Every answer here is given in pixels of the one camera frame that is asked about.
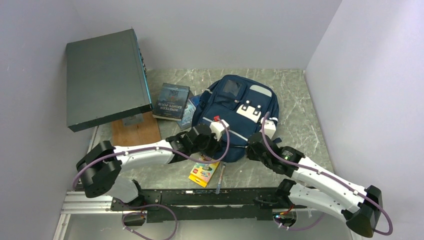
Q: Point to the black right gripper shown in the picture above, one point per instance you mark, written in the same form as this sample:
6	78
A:
250	154

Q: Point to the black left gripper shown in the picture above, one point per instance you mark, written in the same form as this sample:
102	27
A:
216	145

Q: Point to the navy blue student backpack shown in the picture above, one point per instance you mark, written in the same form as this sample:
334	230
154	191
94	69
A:
242	103

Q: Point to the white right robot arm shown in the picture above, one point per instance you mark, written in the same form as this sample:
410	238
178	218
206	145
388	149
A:
310	185

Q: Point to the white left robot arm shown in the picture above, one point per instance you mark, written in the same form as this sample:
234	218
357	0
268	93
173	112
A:
99	170

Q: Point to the yellow crayon box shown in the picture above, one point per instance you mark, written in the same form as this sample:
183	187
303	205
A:
201	173

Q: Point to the Nineteen Eighty-Four book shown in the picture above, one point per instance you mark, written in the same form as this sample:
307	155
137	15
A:
171	102

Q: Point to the blue pen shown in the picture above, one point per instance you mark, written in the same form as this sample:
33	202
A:
219	183

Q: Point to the wooden board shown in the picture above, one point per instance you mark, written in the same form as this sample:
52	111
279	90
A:
142	133

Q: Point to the dark grey metal equipment box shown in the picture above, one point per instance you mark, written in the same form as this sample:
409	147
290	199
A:
106	80

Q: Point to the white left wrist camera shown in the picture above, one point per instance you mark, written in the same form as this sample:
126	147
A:
219	127

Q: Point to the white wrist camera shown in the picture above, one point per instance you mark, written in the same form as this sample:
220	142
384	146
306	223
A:
219	127
268	128

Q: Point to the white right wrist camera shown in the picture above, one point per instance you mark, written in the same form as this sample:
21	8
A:
268	128

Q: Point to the aluminium frame rail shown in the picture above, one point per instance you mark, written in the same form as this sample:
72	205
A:
76	203

